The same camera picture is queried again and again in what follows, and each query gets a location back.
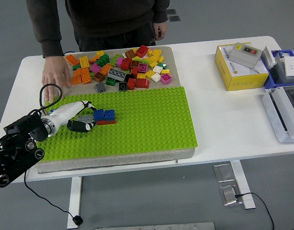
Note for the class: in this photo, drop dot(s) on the person's left hand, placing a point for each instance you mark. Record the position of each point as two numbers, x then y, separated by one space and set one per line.
161 28

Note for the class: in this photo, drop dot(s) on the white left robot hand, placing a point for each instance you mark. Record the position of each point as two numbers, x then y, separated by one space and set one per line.
63 112

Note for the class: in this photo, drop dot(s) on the person's right hand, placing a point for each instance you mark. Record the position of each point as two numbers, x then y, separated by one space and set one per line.
53 72

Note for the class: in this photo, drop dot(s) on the person's right forearm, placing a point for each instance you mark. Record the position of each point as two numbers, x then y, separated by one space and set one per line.
46 36

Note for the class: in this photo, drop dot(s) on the person's left forearm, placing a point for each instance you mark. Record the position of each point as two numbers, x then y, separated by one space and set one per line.
161 12

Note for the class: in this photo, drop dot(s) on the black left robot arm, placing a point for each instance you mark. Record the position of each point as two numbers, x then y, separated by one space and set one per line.
15 153

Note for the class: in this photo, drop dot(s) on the orange toy brick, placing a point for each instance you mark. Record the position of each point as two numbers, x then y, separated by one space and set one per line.
76 80
95 58
72 60
104 70
85 75
78 72

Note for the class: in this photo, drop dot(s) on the dark green toy brick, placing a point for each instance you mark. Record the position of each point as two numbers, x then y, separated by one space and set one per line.
111 81
162 65
76 67
102 60

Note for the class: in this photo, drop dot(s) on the yellow toy brick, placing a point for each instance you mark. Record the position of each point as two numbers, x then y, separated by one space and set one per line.
165 71
157 52
154 58
141 76
161 58
150 74
150 52
100 52
153 64
84 61

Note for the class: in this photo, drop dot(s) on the lime green toy brick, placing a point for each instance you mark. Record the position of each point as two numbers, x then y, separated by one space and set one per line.
139 58
116 58

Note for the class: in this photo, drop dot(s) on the white toy brick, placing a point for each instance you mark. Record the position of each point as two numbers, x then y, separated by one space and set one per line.
155 77
157 69

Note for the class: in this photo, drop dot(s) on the magenta toy brick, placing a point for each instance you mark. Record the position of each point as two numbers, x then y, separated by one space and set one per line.
119 61
142 67
95 68
166 79

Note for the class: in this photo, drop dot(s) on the dark brown toy brick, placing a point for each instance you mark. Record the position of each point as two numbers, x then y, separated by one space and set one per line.
135 63

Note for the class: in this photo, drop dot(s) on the long red toy brick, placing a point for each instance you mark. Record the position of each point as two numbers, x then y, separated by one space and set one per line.
106 122

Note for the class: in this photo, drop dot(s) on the dark grey toy brick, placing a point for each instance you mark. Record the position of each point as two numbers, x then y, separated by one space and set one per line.
100 87

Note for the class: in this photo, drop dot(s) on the black toy brick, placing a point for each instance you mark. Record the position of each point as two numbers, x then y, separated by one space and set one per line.
129 77
123 86

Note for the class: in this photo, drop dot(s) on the green studded baseplate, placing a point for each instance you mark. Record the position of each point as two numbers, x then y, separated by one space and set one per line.
149 124

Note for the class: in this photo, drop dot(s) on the dark floor outlet plate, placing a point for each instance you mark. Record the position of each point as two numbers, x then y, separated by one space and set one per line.
172 12
174 19

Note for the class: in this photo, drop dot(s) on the person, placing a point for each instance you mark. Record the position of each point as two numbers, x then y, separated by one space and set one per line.
113 19

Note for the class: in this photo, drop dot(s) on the grey-brown mat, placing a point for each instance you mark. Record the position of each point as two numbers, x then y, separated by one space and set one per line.
113 160

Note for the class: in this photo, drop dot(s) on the white table leg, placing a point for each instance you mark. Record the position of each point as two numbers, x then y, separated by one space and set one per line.
75 196
245 191

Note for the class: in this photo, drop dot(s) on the yellow cardboard box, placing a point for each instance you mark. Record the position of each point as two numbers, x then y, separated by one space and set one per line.
247 81

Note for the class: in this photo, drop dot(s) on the white grey plastic part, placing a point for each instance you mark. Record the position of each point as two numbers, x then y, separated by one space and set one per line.
267 56

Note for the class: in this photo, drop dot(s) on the blue plastic bin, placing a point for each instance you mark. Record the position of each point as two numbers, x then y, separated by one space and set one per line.
270 82

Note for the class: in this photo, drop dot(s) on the metal floor strip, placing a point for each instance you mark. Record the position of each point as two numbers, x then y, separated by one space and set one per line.
161 227

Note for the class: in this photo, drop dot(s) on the silver floor outlet cover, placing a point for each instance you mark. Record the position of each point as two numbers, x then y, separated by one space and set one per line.
223 173
229 195

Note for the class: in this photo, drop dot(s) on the grey push-button switch box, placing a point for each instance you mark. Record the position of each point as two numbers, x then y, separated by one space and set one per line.
242 58

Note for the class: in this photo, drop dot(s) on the white wall socket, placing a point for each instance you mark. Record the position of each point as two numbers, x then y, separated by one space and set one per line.
293 68

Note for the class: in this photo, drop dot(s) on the white enclosure with window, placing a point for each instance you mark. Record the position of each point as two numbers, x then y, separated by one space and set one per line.
271 112

